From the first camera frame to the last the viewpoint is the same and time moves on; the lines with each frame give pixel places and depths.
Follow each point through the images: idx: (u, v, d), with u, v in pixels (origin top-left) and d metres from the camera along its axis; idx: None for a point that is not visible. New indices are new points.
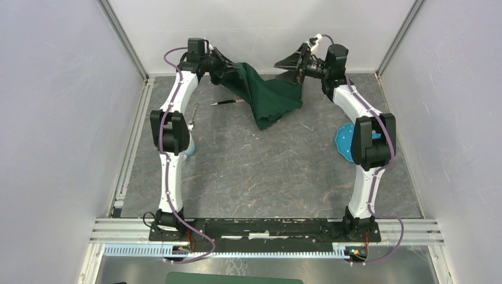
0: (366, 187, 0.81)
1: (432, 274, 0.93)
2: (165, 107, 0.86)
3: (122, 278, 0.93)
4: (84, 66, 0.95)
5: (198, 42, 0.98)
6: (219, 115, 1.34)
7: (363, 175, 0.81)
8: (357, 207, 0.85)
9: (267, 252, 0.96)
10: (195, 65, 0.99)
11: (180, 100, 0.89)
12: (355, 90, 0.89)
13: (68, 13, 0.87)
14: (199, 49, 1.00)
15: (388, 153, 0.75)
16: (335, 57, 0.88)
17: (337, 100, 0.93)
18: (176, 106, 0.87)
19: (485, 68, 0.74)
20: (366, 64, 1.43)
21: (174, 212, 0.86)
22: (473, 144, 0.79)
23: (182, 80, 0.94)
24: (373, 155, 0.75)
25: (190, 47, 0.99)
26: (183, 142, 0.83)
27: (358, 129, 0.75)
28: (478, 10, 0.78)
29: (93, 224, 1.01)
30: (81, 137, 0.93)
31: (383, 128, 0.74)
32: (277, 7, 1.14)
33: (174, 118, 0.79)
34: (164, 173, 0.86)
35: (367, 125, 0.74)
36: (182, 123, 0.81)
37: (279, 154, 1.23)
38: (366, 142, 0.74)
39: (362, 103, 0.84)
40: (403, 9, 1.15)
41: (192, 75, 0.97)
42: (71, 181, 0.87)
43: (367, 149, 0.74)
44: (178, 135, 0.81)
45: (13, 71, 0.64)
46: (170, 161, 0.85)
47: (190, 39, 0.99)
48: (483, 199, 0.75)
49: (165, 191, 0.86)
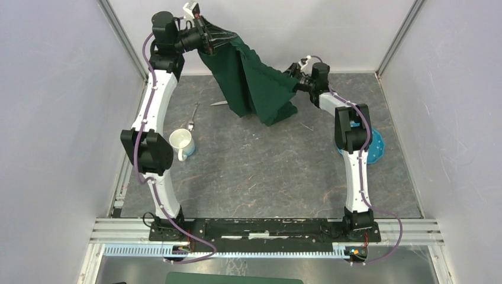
0: (355, 174, 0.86)
1: (432, 274, 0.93)
2: (138, 125, 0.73)
3: (123, 278, 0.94)
4: (84, 66, 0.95)
5: (166, 29, 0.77)
6: (219, 115, 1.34)
7: (350, 160, 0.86)
8: (353, 200, 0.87)
9: (267, 252, 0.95)
10: (171, 60, 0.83)
11: (156, 113, 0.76)
12: (334, 92, 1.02)
13: (67, 13, 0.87)
14: (168, 36, 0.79)
15: (364, 136, 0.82)
16: (318, 71, 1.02)
17: (322, 105, 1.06)
18: (150, 124, 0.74)
19: (484, 68, 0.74)
20: (366, 64, 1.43)
21: (169, 219, 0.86)
22: (473, 144, 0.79)
23: (155, 86, 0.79)
24: (352, 138, 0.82)
25: (155, 35, 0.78)
26: (164, 161, 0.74)
27: (337, 118, 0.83)
28: (478, 11, 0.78)
29: (93, 224, 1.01)
30: (81, 136, 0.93)
31: (360, 115, 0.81)
32: (277, 7, 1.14)
33: (148, 139, 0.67)
34: (153, 190, 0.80)
35: (344, 113, 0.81)
36: (158, 144, 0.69)
37: (279, 154, 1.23)
38: (345, 126, 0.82)
39: (342, 100, 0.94)
40: (403, 9, 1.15)
41: (168, 76, 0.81)
42: (71, 182, 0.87)
43: (346, 133, 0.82)
44: (157, 157, 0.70)
45: (13, 71, 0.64)
46: (155, 181, 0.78)
47: (155, 25, 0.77)
48: (483, 199, 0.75)
49: (158, 205, 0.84)
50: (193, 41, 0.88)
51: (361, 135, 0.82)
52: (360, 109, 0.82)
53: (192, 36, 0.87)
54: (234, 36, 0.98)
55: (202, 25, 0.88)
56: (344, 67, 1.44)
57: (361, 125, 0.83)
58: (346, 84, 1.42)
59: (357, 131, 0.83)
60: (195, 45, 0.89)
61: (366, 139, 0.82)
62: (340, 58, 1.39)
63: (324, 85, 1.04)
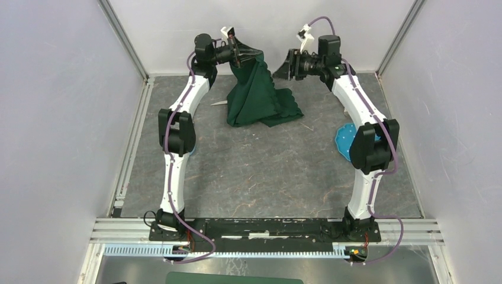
0: (366, 190, 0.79)
1: (432, 274, 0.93)
2: (175, 107, 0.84)
3: (123, 278, 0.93)
4: (84, 66, 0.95)
5: (205, 49, 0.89)
6: (219, 115, 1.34)
7: (363, 178, 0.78)
8: (357, 209, 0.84)
9: (267, 252, 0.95)
10: (208, 70, 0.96)
11: (190, 102, 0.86)
12: (357, 85, 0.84)
13: (68, 13, 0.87)
14: (206, 55, 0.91)
15: (387, 155, 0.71)
16: (328, 42, 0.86)
17: (335, 90, 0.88)
18: (184, 107, 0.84)
19: (485, 68, 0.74)
20: (366, 64, 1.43)
21: (174, 212, 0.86)
22: (473, 144, 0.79)
23: (193, 83, 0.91)
24: (373, 160, 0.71)
25: (196, 54, 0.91)
26: (189, 144, 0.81)
27: (361, 138, 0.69)
28: (478, 10, 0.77)
29: (94, 224, 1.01)
30: (81, 136, 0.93)
31: (386, 135, 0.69)
32: (278, 6, 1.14)
33: (181, 118, 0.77)
34: (168, 173, 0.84)
35: (372, 134, 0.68)
36: (189, 124, 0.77)
37: (279, 154, 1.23)
38: (367, 148, 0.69)
39: (367, 105, 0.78)
40: (402, 9, 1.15)
41: (204, 79, 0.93)
42: (71, 181, 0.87)
43: (368, 157, 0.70)
44: (185, 136, 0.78)
45: (14, 71, 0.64)
46: (174, 161, 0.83)
47: (197, 47, 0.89)
48: (483, 199, 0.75)
49: (166, 191, 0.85)
50: (225, 57, 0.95)
51: (383, 157, 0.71)
52: (388, 126, 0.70)
53: (225, 51, 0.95)
54: (258, 53, 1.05)
55: (234, 42, 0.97)
56: None
57: (384, 143, 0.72)
58: None
59: (378, 149, 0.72)
60: (227, 60, 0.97)
61: (388, 158, 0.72)
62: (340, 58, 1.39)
63: (337, 62, 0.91)
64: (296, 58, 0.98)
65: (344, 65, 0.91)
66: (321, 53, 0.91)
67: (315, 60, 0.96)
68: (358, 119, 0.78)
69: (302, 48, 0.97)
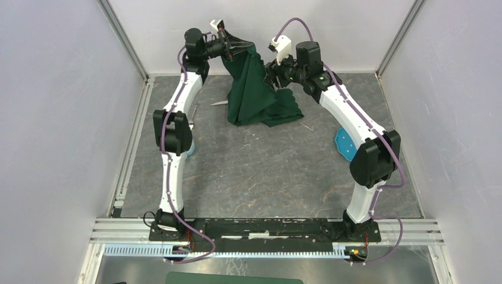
0: (368, 200, 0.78)
1: (432, 274, 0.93)
2: (169, 107, 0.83)
3: (123, 278, 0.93)
4: (84, 66, 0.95)
5: (196, 44, 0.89)
6: (219, 115, 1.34)
7: (364, 190, 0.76)
8: (359, 213, 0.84)
9: (267, 252, 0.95)
10: (200, 66, 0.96)
11: (184, 101, 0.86)
12: (348, 97, 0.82)
13: (68, 13, 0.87)
14: (197, 50, 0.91)
15: (391, 167, 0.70)
16: (308, 51, 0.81)
17: (324, 103, 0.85)
18: (179, 106, 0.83)
19: (485, 68, 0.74)
20: (366, 63, 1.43)
21: (174, 212, 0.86)
22: (473, 144, 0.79)
23: (186, 81, 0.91)
24: (377, 174, 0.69)
25: (187, 49, 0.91)
26: (185, 143, 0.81)
27: (363, 156, 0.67)
28: (478, 10, 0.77)
29: (94, 224, 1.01)
30: (81, 136, 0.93)
31: (389, 148, 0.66)
32: (277, 6, 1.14)
33: (176, 118, 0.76)
34: (166, 173, 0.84)
35: (373, 150, 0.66)
36: (184, 123, 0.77)
37: (279, 154, 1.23)
38: (371, 164, 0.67)
39: (363, 118, 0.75)
40: (402, 9, 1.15)
41: (196, 76, 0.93)
42: (71, 181, 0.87)
43: (372, 172, 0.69)
44: (180, 135, 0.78)
45: (15, 71, 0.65)
46: (171, 161, 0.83)
47: (187, 41, 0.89)
48: (483, 199, 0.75)
49: (166, 191, 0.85)
50: (216, 51, 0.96)
51: (387, 168, 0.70)
52: (389, 139, 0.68)
53: (216, 45, 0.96)
54: (250, 45, 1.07)
55: (225, 35, 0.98)
56: (344, 67, 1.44)
57: (386, 155, 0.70)
58: (346, 84, 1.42)
59: (381, 161, 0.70)
60: (218, 53, 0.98)
61: (391, 168, 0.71)
62: (340, 58, 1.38)
63: (319, 70, 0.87)
64: (274, 69, 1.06)
65: (328, 73, 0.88)
66: (303, 63, 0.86)
67: (293, 69, 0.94)
68: (355, 134, 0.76)
69: (279, 60, 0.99)
